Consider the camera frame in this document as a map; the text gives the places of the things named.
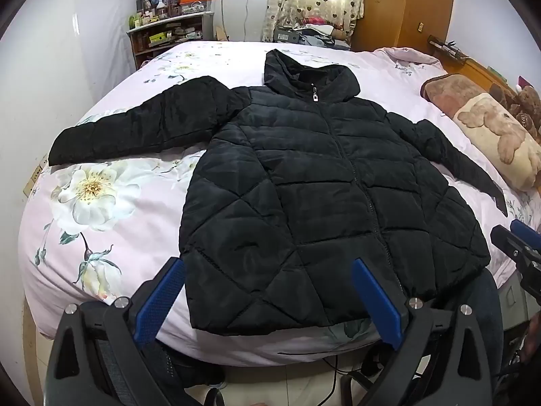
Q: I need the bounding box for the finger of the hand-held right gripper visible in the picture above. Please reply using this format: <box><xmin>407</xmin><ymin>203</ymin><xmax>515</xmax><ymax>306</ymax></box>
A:
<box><xmin>510</xmin><ymin>219</ymin><xmax>541</xmax><ymax>256</ymax></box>
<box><xmin>490</xmin><ymin>225</ymin><xmax>529</xmax><ymax>265</ymax></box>

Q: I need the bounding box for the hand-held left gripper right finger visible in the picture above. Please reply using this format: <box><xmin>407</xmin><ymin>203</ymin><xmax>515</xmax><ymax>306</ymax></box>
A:
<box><xmin>352</xmin><ymin>257</ymin><xmax>495</xmax><ymax>406</ymax></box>

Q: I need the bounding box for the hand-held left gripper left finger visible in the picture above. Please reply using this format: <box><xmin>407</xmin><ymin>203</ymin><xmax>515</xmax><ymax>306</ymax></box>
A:
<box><xmin>44</xmin><ymin>257</ymin><xmax>187</xmax><ymax>406</ymax></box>

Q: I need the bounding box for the black hooded puffer jacket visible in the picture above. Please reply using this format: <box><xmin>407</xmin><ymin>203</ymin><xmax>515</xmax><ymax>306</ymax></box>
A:
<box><xmin>48</xmin><ymin>48</ymin><xmax>508</xmax><ymax>339</ymax></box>

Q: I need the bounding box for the pile of mixed clothes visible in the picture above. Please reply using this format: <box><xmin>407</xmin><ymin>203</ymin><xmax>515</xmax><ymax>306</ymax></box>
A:
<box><xmin>275</xmin><ymin>17</ymin><xmax>351</xmax><ymax>49</ymax></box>

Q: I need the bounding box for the bed with pink floral sheet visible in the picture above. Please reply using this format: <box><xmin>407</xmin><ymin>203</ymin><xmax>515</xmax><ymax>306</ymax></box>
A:
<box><xmin>19</xmin><ymin>40</ymin><xmax>541</xmax><ymax>366</ymax></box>

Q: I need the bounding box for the person's left leg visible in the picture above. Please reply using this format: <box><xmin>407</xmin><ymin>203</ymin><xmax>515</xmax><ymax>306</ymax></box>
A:
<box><xmin>158</xmin><ymin>342</ymin><xmax>227</xmax><ymax>392</ymax></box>

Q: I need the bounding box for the folded bear print blanket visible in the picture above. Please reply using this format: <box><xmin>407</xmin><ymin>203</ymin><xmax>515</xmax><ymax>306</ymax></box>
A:
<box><xmin>420</xmin><ymin>74</ymin><xmax>541</xmax><ymax>191</ymax></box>

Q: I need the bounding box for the brown teddy bear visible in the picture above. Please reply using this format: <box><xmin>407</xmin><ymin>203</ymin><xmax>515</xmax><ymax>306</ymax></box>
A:
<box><xmin>505</xmin><ymin>85</ymin><xmax>541</xmax><ymax>140</ymax></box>

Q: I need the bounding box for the wooden headboard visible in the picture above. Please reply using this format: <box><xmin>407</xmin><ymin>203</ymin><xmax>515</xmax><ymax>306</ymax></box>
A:
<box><xmin>440</xmin><ymin>53</ymin><xmax>541</xmax><ymax>106</ymax></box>

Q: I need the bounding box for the wooden wardrobe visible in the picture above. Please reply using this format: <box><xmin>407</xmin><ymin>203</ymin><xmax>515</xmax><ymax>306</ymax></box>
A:
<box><xmin>351</xmin><ymin>0</ymin><xmax>456</xmax><ymax>53</ymax></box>

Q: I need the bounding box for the cluttered wooden shelf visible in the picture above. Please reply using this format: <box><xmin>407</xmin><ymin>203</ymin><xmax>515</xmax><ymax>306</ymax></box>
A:
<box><xmin>127</xmin><ymin>12</ymin><xmax>216</xmax><ymax>70</ymax></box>

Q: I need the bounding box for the black cable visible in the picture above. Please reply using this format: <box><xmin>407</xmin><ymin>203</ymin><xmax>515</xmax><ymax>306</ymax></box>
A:
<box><xmin>315</xmin><ymin>355</ymin><xmax>341</xmax><ymax>406</ymax></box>

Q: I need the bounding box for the wall power socket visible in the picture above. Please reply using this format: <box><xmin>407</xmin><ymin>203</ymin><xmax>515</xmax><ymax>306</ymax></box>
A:
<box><xmin>23</xmin><ymin>152</ymin><xmax>49</xmax><ymax>197</ymax></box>

